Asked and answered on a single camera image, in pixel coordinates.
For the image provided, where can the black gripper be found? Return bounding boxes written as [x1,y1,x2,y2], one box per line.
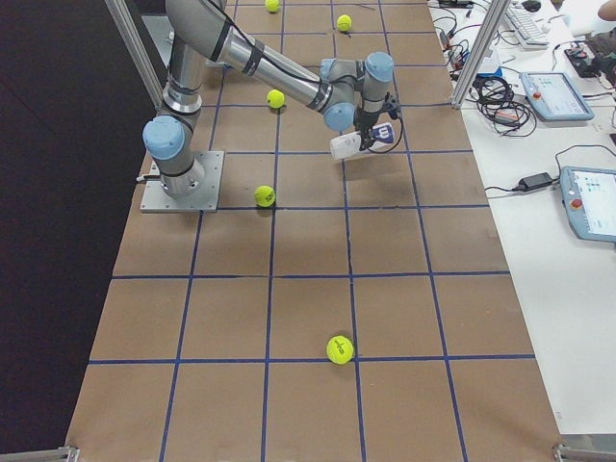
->
[354,93,400,152]

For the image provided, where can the clear Wilson tennis ball can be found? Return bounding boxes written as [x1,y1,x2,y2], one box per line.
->
[330,122,395,160]

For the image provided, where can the tennis ball between bases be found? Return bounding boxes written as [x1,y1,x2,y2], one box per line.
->
[266,90,286,110]

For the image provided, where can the tennis ball by torn tape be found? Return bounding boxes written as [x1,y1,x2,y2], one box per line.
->
[336,14,352,33]

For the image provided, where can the tennis ball near base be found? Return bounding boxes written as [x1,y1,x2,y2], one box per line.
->
[253,185,276,208]
[264,0,280,13]

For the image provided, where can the tennis ball front right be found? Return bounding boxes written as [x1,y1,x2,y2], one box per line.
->
[326,335,355,365]

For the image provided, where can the black power adapter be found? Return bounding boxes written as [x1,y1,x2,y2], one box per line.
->
[516,172,554,193]

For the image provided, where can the far teach pendant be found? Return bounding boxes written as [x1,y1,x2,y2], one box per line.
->
[519,72,594,121]

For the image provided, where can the teach pendant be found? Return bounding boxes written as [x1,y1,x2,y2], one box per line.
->
[519,72,594,121]
[559,167,615,243]

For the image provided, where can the white keyboard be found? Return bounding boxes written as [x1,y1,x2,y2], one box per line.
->
[503,6,550,50]

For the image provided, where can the near teach pendant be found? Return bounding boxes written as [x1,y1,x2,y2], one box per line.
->
[559,167,615,243]

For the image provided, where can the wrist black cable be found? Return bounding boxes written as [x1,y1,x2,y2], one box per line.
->
[368,93,405,155]

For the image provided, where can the tangled black cables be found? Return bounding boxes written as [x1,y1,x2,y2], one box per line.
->
[474,76,536,139]

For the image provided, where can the aluminium frame post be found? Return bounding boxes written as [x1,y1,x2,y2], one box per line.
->
[450,0,510,110]
[105,0,163,111]

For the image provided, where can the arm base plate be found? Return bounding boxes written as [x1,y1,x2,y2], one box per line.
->
[139,151,224,213]

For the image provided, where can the aluminium frame post left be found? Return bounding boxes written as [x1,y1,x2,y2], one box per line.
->
[105,0,163,111]

